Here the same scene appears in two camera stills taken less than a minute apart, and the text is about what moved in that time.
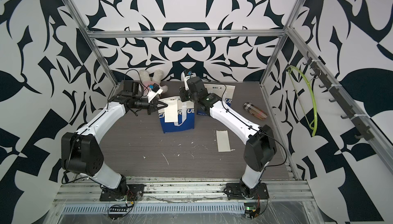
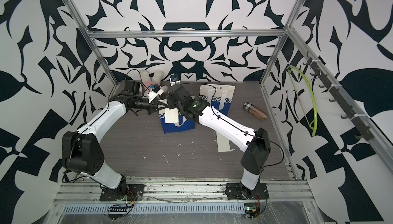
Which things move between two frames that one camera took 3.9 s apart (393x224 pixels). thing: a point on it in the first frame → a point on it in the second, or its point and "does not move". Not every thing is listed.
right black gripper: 182,90 → 169,101
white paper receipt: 171,112 does not move
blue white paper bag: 226,92 does not move
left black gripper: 154,106 does not move
